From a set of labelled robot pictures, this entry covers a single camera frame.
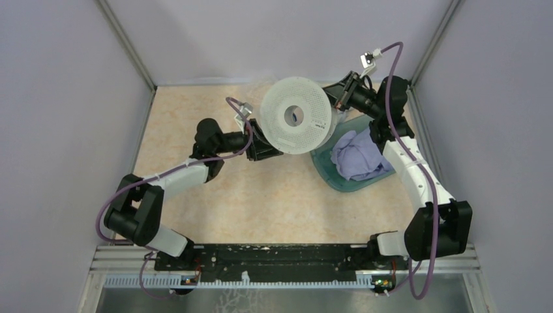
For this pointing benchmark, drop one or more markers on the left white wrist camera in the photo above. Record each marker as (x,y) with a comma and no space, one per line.
(245,110)

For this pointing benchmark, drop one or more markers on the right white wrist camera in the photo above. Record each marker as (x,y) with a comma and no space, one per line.
(368,62)

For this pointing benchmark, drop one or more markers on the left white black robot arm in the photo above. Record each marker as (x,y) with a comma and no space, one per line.
(135,210)

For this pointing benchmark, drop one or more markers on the white slotted cable duct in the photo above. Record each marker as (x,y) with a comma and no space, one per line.
(177,281)

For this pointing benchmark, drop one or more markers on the aluminium frame rail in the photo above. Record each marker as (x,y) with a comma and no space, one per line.
(124,259)

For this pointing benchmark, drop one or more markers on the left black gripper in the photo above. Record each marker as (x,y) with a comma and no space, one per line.
(261,147)

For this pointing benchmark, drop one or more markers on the teal plastic basin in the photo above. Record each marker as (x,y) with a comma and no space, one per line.
(321,157)

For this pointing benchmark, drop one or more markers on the white perforated cable spool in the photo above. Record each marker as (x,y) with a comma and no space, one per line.
(296,116)

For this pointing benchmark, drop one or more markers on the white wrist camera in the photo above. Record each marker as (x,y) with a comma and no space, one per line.
(368,62)
(245,110)

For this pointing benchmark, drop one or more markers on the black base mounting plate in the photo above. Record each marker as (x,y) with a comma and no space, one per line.
(279,263)

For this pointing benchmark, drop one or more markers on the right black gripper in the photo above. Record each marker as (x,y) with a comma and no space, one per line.
(341,93)

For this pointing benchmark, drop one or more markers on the lavender cloth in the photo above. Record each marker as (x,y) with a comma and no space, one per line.
(358,158)

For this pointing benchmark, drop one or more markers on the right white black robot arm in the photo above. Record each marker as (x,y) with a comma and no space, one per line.
(441,224)

